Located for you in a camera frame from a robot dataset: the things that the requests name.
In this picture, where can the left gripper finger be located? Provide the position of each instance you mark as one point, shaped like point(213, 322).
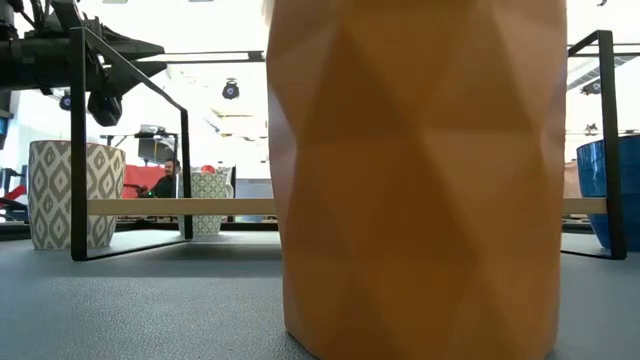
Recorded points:
point(140, 49)
point(150, 66)

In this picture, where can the grey diamond pattern mug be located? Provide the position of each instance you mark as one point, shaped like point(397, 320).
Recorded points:
point(50, 195)

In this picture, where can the white green pattern mug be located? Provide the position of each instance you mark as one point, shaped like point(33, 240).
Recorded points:
point(207, 187)

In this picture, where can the brown faceted mug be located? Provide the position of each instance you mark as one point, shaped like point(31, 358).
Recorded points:
point(440, 200)

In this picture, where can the blue mug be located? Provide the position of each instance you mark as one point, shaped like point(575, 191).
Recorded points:
point(592, 170)

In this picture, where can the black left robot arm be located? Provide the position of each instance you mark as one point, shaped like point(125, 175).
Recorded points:
point(30, 60)

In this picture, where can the black ceiling spotlight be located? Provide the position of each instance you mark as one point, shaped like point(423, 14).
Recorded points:
point(65, 102)
point(230, 90)
point(592, 88)

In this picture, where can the black metal rack wood shelf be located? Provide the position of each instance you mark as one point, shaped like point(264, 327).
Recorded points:
point(78, 150)

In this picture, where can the black computer monitor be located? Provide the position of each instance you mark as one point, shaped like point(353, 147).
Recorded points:
point(156, 149)

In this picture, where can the red sofa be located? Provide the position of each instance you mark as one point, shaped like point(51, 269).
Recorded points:
point(139, 177)

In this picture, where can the person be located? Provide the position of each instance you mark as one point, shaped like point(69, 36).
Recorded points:
point(167, 182)

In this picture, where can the grey cabinet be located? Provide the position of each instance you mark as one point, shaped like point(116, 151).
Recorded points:
point(252, 195)

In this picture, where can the dark grey-blue table mat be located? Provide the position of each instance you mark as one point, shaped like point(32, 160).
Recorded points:
point(150, 310)

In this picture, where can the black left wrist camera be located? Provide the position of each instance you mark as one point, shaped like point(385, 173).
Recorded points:
point(105, 107)

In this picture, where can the black metal table frame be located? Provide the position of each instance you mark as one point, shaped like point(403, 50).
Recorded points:
point(255, 56)

